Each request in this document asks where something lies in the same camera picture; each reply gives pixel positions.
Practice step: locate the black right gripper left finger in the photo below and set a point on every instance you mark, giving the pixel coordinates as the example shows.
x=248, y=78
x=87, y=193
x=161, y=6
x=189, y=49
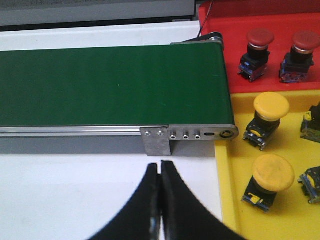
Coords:
x=140, y=218

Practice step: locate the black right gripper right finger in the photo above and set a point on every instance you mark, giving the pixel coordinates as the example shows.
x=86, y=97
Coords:
x=184, y=216

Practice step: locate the yellow mushroom push button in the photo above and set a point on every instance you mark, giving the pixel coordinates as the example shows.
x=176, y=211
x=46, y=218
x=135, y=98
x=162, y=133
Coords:
x=270, y=108
x=310, y=126
x=271, y=174

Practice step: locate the black push button base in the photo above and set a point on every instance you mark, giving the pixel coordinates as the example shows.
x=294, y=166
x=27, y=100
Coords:
x=310, y=181

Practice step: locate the red mushroom push button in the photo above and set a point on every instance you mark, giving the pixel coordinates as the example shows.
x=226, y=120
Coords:
x=253, y=64
x=296, y=64

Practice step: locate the yellow plastic tray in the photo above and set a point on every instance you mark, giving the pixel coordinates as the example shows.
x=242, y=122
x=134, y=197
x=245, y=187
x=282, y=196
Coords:
x=291, y=217

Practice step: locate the red plastic tray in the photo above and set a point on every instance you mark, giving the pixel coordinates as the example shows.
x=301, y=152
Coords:
x=235, y=18

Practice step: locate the grey stone counter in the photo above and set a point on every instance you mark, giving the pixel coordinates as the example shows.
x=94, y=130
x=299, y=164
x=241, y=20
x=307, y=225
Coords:
x=31, y=12

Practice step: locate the aluminium conveyor frame rail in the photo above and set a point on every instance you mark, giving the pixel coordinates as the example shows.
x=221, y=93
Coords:
x=150, y=135

